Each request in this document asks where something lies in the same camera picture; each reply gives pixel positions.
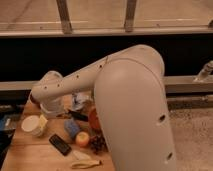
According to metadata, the black eraser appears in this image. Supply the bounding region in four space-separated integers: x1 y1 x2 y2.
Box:
49 134 71 156

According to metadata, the red bowl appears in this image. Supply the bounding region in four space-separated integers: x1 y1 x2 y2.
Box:
88 108 101 130

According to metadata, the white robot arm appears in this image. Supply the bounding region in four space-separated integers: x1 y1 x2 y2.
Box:
31 45 177 171

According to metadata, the purple bowl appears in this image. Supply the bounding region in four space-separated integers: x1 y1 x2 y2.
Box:
29 93 40 107

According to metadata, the white cup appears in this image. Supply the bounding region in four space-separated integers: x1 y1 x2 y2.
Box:
21 115 43 137

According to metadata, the blue sponge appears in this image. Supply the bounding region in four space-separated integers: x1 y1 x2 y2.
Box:
64 119 80 139

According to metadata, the apple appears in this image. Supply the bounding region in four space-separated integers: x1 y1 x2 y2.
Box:
75 131 90 147

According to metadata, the clear plastic piece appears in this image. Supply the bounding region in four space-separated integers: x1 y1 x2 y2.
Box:
73 150 91 160

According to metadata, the bunch of grapes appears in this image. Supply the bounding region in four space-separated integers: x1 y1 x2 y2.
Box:
90 135 107 154

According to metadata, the black handled tool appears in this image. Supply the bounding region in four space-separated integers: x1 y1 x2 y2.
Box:
66 110 88 122

